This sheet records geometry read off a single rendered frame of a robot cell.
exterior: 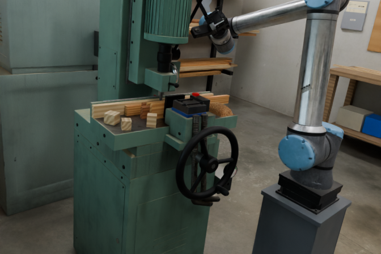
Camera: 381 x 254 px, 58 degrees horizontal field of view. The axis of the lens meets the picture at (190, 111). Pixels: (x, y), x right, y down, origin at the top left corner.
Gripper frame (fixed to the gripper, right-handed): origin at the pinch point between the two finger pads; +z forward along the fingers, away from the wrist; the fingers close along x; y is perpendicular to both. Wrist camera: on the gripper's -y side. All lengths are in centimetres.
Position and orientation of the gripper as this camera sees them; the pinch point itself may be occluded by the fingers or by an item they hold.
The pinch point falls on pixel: (202, 9)
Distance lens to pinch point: 142.0
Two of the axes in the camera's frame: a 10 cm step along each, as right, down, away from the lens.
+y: 8.6, -4.8, -1.4
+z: -3.0, -2.7, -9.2
